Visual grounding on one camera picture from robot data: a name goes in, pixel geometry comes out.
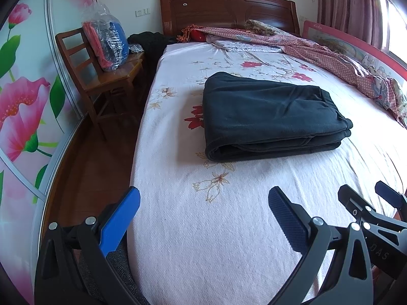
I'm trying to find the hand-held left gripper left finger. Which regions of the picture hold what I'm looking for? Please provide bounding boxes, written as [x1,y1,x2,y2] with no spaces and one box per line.
[34,187,142,305]

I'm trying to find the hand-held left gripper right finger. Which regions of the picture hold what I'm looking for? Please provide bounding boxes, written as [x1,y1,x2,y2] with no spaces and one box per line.
[268,186,374,305]

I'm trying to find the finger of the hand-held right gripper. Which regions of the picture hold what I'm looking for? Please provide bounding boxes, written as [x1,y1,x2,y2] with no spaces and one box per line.
[374,181,407,212]
[338,184,382,226]

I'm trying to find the dark navy pants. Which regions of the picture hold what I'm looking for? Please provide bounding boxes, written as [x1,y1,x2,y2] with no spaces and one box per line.
[202,71,354,162]

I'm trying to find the grey knit cloth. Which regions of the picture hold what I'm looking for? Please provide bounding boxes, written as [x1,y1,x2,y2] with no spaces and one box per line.
[78,245,150,305]

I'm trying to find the bed with floral sheet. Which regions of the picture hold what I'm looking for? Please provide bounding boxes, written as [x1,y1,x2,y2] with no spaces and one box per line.
[129,40,407,305]

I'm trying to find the red patterned quilt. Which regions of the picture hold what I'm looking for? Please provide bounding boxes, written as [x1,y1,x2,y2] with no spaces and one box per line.
[181,20,407,128]

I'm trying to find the wooden chair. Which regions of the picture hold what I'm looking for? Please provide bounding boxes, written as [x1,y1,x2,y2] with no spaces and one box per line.
[55,27,143,140]

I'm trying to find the floral wardrobe door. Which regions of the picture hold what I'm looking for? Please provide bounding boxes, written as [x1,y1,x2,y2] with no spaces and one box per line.
[0,0,97,305]

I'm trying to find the bright window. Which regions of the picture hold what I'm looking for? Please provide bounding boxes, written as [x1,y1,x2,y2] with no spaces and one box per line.
[378,0,407,67]

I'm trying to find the plastic bag of clothes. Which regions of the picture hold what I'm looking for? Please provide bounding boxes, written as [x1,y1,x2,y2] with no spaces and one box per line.
[80,1,130,71]

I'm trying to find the pale folded cloth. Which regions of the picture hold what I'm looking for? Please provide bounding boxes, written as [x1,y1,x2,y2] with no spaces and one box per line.
[207,36,282,53]

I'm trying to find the pile of black clothes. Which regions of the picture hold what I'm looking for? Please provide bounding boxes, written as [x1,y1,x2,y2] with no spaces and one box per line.
[127,31,177,62]

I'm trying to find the beige floral pillow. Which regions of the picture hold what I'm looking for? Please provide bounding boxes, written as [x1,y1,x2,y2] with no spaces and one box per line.
[245,20,288,36]

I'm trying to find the pink curtain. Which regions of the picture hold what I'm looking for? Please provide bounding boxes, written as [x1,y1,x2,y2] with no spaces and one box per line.
[316,0,395,51]

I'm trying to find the wooden headboard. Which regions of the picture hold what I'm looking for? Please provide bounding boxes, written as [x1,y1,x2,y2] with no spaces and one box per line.
[159,0,301,43]

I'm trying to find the pink bed guard rail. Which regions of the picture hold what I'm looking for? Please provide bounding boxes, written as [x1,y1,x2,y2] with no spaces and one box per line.
[301,20,407,83]

